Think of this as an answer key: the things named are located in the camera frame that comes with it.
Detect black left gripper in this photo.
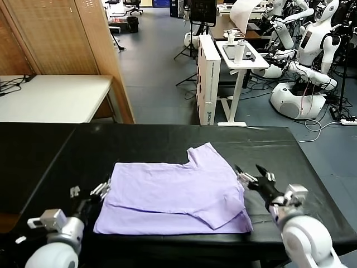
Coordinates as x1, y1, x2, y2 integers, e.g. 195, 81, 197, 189
69, 178, 112, 221

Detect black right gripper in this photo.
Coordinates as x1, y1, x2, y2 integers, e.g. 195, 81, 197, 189
235, 164, 285, 207

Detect lavender short-sleeve t-shirt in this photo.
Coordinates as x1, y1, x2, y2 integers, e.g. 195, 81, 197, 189
93, 142, 254, 235

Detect white rounded robot base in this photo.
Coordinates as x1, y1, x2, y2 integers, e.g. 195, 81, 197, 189
183, 32, 199, 47

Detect large black table cover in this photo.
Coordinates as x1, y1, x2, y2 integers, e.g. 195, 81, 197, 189
11, 123, 357, 268

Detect white rectangular table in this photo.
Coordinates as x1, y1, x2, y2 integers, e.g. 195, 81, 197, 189
0, 74, 123, 124

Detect tall white cardboard box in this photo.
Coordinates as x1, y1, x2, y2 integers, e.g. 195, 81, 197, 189
195, 35, 221, 126

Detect white standing desk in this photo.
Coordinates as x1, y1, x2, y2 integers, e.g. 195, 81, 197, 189
215, 40, 271, 127

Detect white insulated bottle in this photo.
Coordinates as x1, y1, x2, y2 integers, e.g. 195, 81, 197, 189
233, 39, 247, 64

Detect grey tablet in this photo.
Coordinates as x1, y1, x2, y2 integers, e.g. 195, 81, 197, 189
222, 44, 238, 60

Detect tall black tripod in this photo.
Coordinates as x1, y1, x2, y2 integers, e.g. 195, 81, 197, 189
330, 25, 354, 112

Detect white cup-shaped desk device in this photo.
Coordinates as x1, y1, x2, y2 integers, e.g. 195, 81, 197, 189
223, 29, 246, 45

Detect white humanoid robot on base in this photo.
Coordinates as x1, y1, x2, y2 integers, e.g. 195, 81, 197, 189
269, 0, 342, 121

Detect brown wooden desk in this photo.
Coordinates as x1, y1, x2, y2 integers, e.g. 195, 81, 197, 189
209, 19, 273, 42

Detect black monitor tripod stand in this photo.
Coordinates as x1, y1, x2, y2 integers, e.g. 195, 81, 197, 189
173, 21, 213, 61

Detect wooden folding screen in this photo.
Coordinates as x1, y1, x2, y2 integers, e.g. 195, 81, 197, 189
0, 0, 136, 125

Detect large curved white sheet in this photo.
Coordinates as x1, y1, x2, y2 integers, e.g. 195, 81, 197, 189
230, 0, 262, 36

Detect black trash bin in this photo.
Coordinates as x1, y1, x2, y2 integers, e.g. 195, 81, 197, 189
127, 16, 139, 34

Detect black monitor on stand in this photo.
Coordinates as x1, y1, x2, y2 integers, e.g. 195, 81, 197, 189
189, 0, 218, 28

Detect black office chair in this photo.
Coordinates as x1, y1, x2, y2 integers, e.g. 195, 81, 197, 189
122, 0, 143, 16

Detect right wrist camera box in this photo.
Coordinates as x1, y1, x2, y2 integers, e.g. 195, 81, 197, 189
282, 183, 310, 208

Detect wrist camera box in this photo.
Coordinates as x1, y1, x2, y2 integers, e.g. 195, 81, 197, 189
282, 183, 310, 208
27, 208, 68, 231

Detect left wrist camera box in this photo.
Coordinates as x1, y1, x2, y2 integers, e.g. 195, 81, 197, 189
27, 208, 68, 231

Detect white floor cable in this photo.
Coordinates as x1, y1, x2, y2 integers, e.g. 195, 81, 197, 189
298, 119, 342, 143

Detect black cables with adapter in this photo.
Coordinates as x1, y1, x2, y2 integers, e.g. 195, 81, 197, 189
0, 74, 36, 97

